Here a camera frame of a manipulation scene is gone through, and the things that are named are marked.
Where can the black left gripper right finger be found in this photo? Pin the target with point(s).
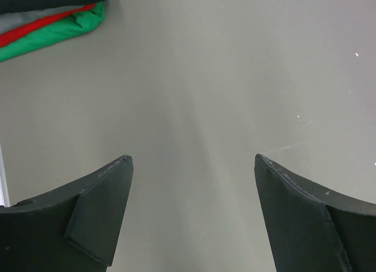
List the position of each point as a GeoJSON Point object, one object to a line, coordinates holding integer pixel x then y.
{"type": "Point", "coordinates": [311, 227]}

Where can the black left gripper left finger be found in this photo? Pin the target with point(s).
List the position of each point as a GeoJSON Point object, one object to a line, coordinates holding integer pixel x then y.
{"type": "Point", "coordinates": [74, 227]}

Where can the folded red t shirt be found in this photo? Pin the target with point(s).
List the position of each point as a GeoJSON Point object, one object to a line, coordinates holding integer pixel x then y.
{"type": "Point", "coordinates": [17, 33]}

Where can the folded green t shirt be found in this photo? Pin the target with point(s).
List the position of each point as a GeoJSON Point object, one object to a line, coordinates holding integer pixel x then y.
{"type": "Point", "coordinates": [66, 28]}

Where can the folded grey t shirt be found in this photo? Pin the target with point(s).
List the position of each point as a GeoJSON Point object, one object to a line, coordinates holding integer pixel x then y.
{"type": "Point", "coordinates": [14, 20]}

